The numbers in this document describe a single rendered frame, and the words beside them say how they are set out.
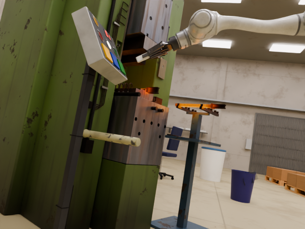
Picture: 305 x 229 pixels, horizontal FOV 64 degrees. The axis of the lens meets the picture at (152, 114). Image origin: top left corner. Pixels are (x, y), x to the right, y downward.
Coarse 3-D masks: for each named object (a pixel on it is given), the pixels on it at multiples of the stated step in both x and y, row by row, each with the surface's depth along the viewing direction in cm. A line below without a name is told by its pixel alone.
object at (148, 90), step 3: (147, 87) 176; (150, 87) 176; (153, 87) 174; (156, 87) 173; (147, 90) 176; (150, 90) 176; (153, 90) 175; (156, 90) 173; (150, 93) 177; (153, 93) 175; (156, 93) 173
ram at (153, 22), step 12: (132, 0) 181; (144, 0) 173; (156, 0) 180; (168, 0) 192; (132, 12) 179; (144, 12) 171; (156, 12) 181; (168, 12) 193; (132, 24) 176; (144, 24) 172; (156, 24) 182; (168, 24) 194; (132, 36) 179; (156, 36) 183
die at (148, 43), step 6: (138, 36) 177; (144, 36) 173; (126, 42) 184; (132, 42) 180; (138, 42) 176; (144, 42) 173; (150, 42) 178; (126, 48) 183; (132, 48) 179; (138, 48) 175; (144, 48) 173; (126, 54) 191; (132, 54) 188; (138, 54) 186
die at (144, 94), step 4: (116, 88) 181; (120, 88) 178; (132, 88) 171; (136, 88) 169; (140, 92) 173; (144, 92) 176; (140, 96) 173; (144, 96) 176; (148, 96) 180; (152, 96) 184
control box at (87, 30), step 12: (84, 12) 113; (84, 24) 112; (96, 24) 118; (84, 36) 111; (96, 36) 110; (84, 48) 110; (96, 48) 109; (108, 48) 124; (96, 60) 108; (108, 60) 114; (120, 60) 142; (108, 72) 122; (120, 72) 129
